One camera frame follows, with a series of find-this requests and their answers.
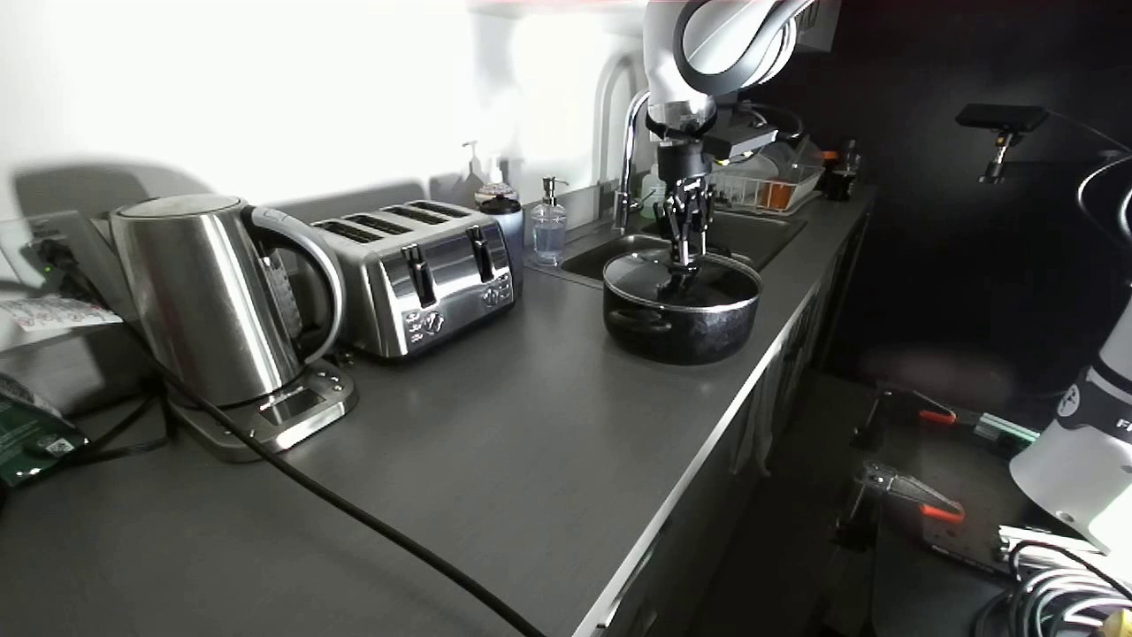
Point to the stainless steel electric kettle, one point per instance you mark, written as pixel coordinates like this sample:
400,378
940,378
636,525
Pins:
215,318

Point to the black cooking pot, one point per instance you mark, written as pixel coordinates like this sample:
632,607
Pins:
681,333

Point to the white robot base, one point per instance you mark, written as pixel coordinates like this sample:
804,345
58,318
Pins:
1079,470

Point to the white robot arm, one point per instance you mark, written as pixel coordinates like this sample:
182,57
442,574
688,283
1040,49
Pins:
694,57

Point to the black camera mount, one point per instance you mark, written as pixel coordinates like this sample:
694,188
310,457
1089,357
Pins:
1011,124

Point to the dish rack with dishes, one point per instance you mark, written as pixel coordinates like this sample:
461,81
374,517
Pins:
776,179

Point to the stainless steel double sink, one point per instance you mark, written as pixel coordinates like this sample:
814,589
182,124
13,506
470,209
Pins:
738,236

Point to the orange handled clamp upper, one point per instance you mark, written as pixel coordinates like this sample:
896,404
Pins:
915,409

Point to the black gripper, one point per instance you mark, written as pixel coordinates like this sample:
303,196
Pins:
683,167

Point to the orange handled clamp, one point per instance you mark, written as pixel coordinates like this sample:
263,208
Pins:
912,498
915,409

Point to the chrome kitchen faucet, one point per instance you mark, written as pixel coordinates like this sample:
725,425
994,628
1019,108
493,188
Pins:
615,98

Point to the stainless steel four-slot toaster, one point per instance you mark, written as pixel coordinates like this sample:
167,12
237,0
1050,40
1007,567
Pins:
420,275

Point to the glass pot lid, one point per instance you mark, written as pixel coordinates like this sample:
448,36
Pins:
702,283

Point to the orange handled clamp lower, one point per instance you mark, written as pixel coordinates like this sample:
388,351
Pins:
912,498

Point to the clear soap dispenser bottle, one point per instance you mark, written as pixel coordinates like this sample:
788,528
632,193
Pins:
546,225

